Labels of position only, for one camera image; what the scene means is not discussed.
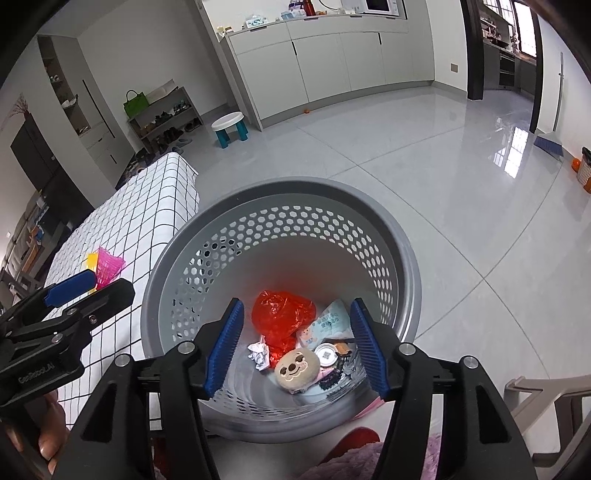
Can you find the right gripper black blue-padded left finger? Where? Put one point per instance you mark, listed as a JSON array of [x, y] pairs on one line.
[[111, 436]]

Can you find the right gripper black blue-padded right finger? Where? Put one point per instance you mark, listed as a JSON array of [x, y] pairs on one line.
[[479, 438]]

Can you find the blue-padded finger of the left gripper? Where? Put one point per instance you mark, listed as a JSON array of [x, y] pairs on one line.
[[61, 293]]

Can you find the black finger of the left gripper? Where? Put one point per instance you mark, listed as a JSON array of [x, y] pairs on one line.
[[104, 304]]

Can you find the pink plastic shuttlecock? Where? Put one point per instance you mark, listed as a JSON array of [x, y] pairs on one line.
[[108, 268]]

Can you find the yellow tape roll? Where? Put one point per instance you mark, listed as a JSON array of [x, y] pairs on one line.
[[92, 261]]

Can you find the dark spiky fish toy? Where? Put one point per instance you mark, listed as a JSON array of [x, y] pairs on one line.
[[337, 378]]

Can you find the grey perforated trash basket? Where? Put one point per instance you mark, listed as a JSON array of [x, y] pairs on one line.
[[318, 239]]

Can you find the white checkered tablecloth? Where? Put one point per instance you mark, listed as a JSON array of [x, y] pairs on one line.
[[135, 224]]

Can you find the beige plastic chair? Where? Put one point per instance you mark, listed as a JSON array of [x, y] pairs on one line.
[[554, 412]]

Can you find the crumpled white paper ball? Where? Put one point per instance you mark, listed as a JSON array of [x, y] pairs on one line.
[[259, 353]]

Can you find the round tin with label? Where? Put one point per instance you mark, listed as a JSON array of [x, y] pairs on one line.
[[327, 354]]

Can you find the light blue tissue packet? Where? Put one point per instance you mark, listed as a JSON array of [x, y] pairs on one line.
[[332, 324]]

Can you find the beige sloth plush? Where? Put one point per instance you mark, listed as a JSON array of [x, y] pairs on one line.
[[297, 370]]

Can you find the red plastic bag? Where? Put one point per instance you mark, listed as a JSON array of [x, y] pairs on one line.
[[278, 316]]

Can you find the grey shoe rack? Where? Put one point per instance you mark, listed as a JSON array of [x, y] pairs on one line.
[[149, 127]]

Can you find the green handbag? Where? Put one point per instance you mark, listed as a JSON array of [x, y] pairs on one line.
[[135, 103]]

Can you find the white stool teal legs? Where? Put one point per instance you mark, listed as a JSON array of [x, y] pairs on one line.
[[231, 120]]

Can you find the white cabinet counter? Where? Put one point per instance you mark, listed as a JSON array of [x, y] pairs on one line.
[[284, 68]]

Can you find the white microwave oven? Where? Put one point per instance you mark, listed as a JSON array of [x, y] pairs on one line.
[[393, 8]]

